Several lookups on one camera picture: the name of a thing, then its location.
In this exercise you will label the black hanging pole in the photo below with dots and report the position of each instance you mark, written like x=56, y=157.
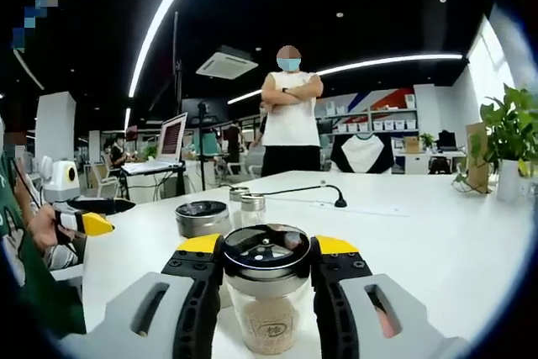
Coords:
x=177, y=56

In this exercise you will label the white laptop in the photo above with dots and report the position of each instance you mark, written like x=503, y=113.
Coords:
x=172, y=140

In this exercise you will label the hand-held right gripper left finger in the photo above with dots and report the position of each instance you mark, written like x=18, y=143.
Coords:
x=202, y=313

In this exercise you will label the narrow window with blinds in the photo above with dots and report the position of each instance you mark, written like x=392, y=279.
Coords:
x=483, y=81

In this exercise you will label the laptop stand desk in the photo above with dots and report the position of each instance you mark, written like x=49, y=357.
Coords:
x=153, y=174

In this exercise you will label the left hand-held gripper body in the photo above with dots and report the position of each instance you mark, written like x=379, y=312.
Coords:
x=61, y=180

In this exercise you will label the small cardboard box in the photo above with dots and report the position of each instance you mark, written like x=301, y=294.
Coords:
x=412, y=144

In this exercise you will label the wide window with blinds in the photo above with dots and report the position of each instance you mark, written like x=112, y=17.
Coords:
x=527, y=60

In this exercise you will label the brown paper bag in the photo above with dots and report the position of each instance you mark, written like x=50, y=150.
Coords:
x=478, y=157

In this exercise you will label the black tripod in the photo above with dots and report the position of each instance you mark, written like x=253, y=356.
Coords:
x=204, y=144

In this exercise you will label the green plant in white pot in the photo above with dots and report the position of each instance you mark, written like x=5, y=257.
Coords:
x=513, y=132

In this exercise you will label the white office chair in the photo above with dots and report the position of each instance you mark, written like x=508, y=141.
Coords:
x=105, y=180

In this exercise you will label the black computer monitor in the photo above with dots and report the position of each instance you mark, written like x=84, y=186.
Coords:
x=446, y=140

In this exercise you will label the tall seasoning bottle white contents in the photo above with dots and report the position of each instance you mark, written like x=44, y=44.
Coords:
x=202, y=220

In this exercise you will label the tall seasoning bottle brown contents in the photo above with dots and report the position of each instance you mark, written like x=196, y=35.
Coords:
x=267, y=287

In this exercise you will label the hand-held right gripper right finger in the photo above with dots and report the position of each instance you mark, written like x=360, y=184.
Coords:
x=332, y=313

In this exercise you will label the shelf of white storage boxes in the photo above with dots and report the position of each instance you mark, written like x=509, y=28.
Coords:
x=378, y=123

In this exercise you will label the person's left hand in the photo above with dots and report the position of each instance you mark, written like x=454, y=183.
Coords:
x=42, y=228

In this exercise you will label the ceiling air conditioner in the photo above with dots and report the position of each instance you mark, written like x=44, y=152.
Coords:
x=227, y=62

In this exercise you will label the ceiling light strip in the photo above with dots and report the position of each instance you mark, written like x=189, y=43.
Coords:
x=378, y=62
x=159, y=22

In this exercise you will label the small seasoning bottle white contents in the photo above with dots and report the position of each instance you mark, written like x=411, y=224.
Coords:
x=253, y=207

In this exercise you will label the white office desk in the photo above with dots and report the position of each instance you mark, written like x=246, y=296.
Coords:
x=428, y=162

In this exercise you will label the small potted plant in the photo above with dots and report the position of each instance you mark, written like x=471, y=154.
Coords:
x=426, y=140

